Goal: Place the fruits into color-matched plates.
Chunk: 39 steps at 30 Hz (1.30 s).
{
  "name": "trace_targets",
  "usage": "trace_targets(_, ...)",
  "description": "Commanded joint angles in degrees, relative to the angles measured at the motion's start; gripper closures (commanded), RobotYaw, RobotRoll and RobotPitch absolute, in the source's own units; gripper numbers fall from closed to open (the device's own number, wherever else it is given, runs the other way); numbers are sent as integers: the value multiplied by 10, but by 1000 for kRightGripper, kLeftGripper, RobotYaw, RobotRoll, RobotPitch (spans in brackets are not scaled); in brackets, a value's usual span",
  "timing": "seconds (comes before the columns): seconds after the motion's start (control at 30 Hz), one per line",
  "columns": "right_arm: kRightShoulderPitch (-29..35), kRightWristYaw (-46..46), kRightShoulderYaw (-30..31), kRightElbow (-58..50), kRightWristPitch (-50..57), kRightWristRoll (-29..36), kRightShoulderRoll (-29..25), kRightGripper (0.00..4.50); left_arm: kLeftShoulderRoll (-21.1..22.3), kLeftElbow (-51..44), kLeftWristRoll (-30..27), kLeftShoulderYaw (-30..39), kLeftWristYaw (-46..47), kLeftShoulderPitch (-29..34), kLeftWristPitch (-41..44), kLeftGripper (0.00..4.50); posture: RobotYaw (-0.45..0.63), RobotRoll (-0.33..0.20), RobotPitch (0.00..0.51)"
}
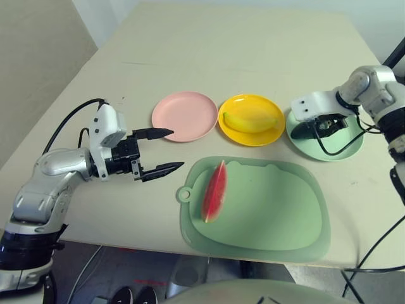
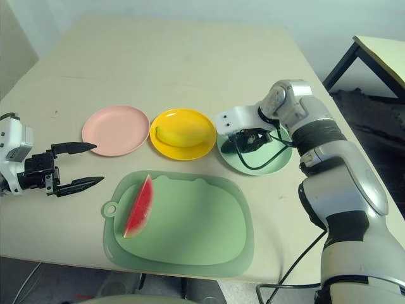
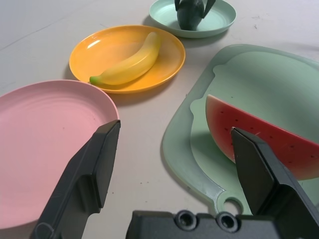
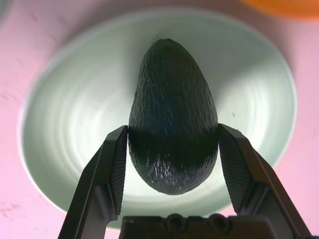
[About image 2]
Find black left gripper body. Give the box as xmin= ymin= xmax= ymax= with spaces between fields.
xmin=23 ymin=150 xmax=61 ymax=197

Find pink round plate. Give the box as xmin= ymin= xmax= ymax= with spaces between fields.
xmin=81 ymin=105 xmax=151 ymax=158

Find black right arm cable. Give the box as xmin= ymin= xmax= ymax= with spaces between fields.
xmin=236 ymin=117 xmax=327 ymax=304

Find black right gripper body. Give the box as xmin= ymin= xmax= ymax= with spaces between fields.
xmin=235 ymin=127 xmax=273 ymax=153

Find green cutting board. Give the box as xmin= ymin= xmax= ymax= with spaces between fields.
xmin=101 ymin=170 xmax=256 ymax=279

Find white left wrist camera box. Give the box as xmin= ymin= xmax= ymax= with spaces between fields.
xmin=0 ymin=117 xmax=35 ymax=164

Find mint green round plate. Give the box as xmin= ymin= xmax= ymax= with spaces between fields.
xmin=216 ymin=122 xmax=294 ymax=177

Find toy yellow banana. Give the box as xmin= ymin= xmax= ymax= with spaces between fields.
xmin=154 ymin=121 xmax=213 ymax=148

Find beige side table black legs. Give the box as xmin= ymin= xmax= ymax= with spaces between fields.
xmin=322 ymin=35 xmax=405 ymax=107

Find toy watermelon slice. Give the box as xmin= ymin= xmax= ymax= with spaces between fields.
xmin=122 ymin=173 xmax=155 ymax=239

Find yellow round plate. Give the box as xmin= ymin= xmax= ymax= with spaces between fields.
xmin=149 ymin=108 xmax=218 ymax=161

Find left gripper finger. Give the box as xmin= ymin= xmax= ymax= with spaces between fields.
xmin=51 ymin=142 xmax=98 ymax=156
xmin=58 ymin=176 xmax=106 ymax=198

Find white floor cable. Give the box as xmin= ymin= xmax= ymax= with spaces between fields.
xmin=18 ymin=262 xmax=42 ymax=304

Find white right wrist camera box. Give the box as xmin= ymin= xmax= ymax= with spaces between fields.
xmin=215 ymin=106 xmax=263 ymax=137

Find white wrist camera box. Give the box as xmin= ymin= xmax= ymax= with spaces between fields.
xmin=0 ymin=117 xmax=35 ymax=164
xmin=215 ymin=106 xmax=263 ymax=137

